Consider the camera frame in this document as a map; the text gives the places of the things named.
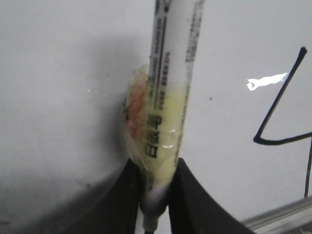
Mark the grey aluminium whiteboard tray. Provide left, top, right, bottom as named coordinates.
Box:
left=241, top=196, right=312, bottom=234

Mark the white whiteboard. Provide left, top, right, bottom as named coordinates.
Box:
left=0, top=0, right=312, bottom=234

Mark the white black-tipped whiteboard marker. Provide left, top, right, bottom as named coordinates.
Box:
left=125, top=0, right=205, bottom=234

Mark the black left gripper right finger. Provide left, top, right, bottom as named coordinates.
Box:
left=168, top=158, right=253, bottom=234

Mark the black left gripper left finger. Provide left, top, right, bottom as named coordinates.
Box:
left=31, top=157, right=147, bottom=234

